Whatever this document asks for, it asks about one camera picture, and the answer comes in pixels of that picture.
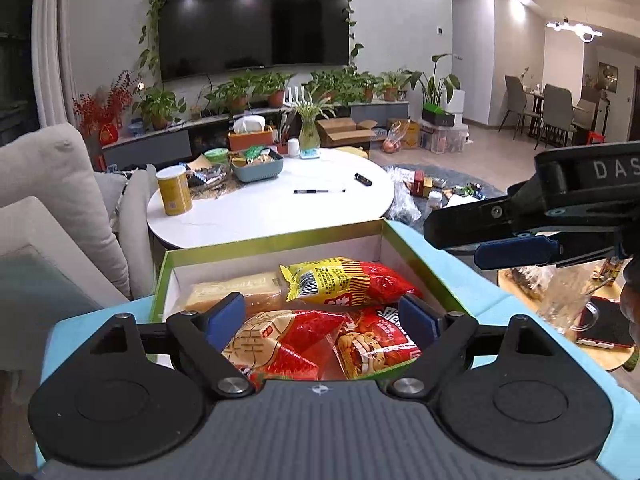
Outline dining table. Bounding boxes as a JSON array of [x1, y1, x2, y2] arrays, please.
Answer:
[[522, 87, 608, 146]]

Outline glass vase with green plant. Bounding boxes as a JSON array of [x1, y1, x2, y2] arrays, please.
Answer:
[[292, 97, 336, 159]]

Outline clear biscuit pack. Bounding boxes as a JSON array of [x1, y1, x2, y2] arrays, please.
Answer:
[[186, 271, 291, 316]]

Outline crumpled clear plastic bag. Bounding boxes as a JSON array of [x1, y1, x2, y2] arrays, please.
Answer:
[[389, 167, 426, 223]]

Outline open cardboard box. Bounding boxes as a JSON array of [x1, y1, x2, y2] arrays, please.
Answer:
[[316, 117, 378, 148]]

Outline black wall television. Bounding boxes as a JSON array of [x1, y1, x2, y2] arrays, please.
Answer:
[[157, 0, 351, 83]]

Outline grey-blue snack tray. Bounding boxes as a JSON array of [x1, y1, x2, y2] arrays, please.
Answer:
[[229, 147, 284, 183]]

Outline red noodle snack packet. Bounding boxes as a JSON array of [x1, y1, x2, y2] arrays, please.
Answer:
[[332, 305, 423, 381]]

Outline framed wall picture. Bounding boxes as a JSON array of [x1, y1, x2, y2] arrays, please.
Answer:
[[597, 62, 619, 93]]

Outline pendant ceiling lamp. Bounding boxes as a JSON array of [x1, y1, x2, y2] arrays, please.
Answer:
[[546, 17, 603, 43]]

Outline dark window frame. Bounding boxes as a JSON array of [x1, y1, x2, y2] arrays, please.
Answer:
[[0, 0, 41, 131]]

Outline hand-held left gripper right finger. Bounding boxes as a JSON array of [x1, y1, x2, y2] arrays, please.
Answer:
[[387, 294, 551, 401]]

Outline beige sofa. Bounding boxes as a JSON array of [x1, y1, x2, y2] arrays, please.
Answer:
[[0, 122, 158, 376]]

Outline white air purifier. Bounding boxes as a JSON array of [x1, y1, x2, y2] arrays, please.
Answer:
[[447, 89, 466, 126]]

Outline tall leafy floor plant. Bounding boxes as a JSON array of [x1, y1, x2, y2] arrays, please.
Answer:
[[404, 53, 461, 111]]

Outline orange tissue box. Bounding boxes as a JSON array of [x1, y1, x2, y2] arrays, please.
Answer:
[[228, 116, 275, 152]]

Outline yellow red striped snack packet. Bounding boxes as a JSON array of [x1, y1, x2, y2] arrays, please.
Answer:
[[279, 256, 423, 308]]

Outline black box with green top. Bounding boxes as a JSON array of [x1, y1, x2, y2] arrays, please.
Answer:
[[422, 105, 456, 128]]

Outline white oval coffee table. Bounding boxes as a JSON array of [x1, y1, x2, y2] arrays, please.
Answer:
[[146, 146, 396, 251]]

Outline green ivy vine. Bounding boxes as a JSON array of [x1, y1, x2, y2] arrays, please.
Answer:
[[137, 0, 365, 83]]

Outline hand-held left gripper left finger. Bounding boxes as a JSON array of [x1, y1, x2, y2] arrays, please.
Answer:
[[90, 291, 256, 400]]

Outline green cardboard box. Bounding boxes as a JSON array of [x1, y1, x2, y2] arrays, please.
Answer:
[[150, 218, 471, 396]]

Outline clear storage bin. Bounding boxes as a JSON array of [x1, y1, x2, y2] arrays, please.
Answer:
[[420, 122, 470, 153]]

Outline light blue table cover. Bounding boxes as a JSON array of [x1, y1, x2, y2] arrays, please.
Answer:
[[35, 220, 640, 480]]

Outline yellow cardboard box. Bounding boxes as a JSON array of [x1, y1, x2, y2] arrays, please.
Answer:
[[387, 117, 421, 150]]

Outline potted green plant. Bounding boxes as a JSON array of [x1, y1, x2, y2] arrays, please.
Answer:
[[380, 69, 411, 102], [252, 71, 296, 109], [305, 66, 383, 106], [131, 85, 187, 131], [202, 72, 256, 116]]

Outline white curtain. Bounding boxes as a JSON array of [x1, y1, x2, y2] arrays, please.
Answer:
[[31, 0, 76, 131]]

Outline red berry decoration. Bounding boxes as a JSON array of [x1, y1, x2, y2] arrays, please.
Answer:
[[72, 71, 138, 143]]

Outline grey television cabinet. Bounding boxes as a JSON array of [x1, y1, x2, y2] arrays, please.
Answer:
[[100, 100, 410, 171]]

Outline large red beige snack bag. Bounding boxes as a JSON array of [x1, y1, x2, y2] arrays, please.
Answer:
[[222, 310, 346, 391]]

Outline round dark rug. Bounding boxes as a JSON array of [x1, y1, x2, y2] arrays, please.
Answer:
[[385, 162, 506, 226]]

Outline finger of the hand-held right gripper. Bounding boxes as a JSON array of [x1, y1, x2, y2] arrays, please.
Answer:
[[424, 180, 622, 252], [474, 232, 624, 271]]

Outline yellow canister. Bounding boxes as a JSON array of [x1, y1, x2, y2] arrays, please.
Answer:
[[156, 165, 194, 217]]

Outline round wooden side table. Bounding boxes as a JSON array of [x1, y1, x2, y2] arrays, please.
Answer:
[[497, 260, 638, 372]]

